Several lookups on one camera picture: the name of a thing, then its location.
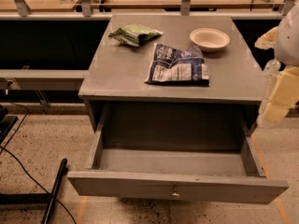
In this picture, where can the black pole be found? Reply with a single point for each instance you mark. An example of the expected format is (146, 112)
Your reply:
(54, 192)

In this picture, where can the grey drawer cabinet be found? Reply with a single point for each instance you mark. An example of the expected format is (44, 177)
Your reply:
(130, 72)

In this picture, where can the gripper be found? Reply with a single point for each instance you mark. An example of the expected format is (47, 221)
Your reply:
(288, 44)

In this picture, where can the clear sanitizer bottle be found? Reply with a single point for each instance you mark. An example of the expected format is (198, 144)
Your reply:
(270, 71)

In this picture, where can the grey top drawer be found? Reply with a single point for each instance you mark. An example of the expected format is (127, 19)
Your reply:
(168, 151)

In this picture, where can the blue snack bag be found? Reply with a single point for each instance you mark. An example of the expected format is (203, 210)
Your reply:
(171, 66)

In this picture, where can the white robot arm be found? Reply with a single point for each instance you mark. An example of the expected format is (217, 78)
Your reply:
(286, 45)

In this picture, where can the white paper bowl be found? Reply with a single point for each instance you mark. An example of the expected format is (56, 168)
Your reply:
(209, 40)

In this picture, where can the green chip bag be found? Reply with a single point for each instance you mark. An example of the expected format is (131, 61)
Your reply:
(134, 34)

